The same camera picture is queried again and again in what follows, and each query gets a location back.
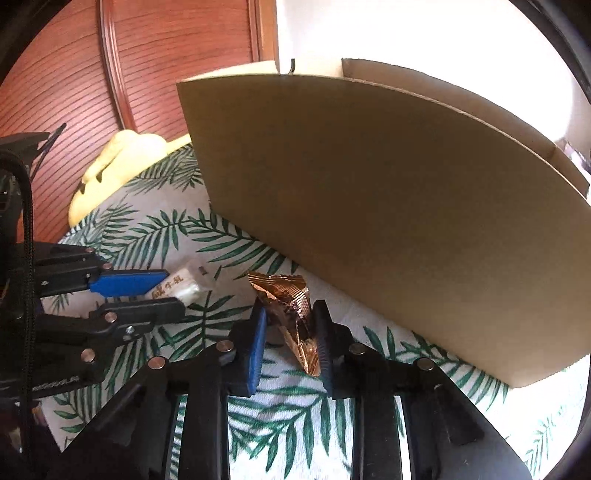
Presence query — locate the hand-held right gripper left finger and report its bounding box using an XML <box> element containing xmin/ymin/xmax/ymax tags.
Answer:
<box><xmin>46</xmin><ymin>300</ymin><xmax>269</xmax><ymax>480</ymax></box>

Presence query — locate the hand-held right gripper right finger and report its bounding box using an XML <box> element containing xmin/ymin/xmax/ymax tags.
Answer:
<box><xmin>313</xmin><ymin>299</ymin><xmax>536</xmax><ymax>480</ymax></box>

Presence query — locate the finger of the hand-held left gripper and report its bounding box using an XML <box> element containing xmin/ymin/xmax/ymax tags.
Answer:
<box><xmin>28</xmin><ymin>242</ymin><xmax>169</xmax><ymax>299</ymax></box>
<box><xmin>36</xmin><ymin>296</ymin><xmax>186</xmax><ymax>366</ymax></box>

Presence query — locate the small white candy packet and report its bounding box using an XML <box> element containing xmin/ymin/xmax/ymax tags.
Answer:
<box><xmin>145</xmin><ymin>258</ymin><xmax>218</xmax><ymax>305</ymax></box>

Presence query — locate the gold foil triangular snack packet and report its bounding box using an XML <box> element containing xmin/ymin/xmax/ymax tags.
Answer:
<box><xmin>248</xmin><ymin>271</ymin><xmax>321</xmax><ymax>377</ymax></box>

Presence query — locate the brown cardboard box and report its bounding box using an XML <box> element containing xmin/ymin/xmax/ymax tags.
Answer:
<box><xmin>175</xmin><ymin>58</ymin><xmax>591</xmax><ymax>388</ymax></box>

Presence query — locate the leaf print blanket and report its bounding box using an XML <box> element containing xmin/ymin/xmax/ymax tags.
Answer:
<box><xmin>34</xmin><ymin>138</ymin><xmax>583</xmax><ymax>480</ymax></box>

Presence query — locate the yellow plush toy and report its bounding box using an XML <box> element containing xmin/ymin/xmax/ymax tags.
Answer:
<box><xmin>68</xmin><ymin>130</ymin><xmax>192</xmax><ymax>227</ymax></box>

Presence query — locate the wooden slatted headboard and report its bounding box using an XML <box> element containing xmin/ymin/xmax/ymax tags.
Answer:
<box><xmin>0</xmin><ymin>0</ymin><xmax>280</xmax><ymax>243</ymax></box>

